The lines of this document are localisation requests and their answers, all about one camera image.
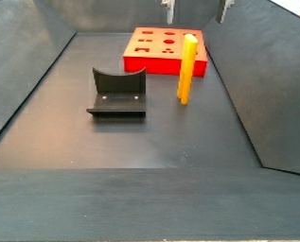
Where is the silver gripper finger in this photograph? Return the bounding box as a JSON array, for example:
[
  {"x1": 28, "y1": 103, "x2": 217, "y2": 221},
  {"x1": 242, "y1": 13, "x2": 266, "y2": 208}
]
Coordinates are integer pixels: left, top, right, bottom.
[
  {"x1": 160, "y1": 0, "x2": 174, "y2": 25},
  {"x1": 217, "y1": 0, "x2": 234, "y2": 24}
]

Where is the black curved regrasp stand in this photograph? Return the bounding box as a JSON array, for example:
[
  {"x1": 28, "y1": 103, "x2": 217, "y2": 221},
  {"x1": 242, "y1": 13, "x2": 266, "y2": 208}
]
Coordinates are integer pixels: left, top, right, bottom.
[{"x1": 86, "y1": 69, "x2": 147, "y2": 116}]

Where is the red fixture block with holes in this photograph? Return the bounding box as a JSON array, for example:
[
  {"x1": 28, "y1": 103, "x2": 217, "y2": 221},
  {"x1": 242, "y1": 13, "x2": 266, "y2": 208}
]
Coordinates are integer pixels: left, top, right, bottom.
[{"x1": 123, "y1": 26, "x2": 207, "y2": 78}]

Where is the yellow square-circle peg object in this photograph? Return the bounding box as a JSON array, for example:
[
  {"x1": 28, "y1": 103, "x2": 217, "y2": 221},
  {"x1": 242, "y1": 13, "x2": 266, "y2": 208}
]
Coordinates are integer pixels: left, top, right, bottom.
[{"x1": 176, "y1": 34, "x2": 197, "y2": 105}]

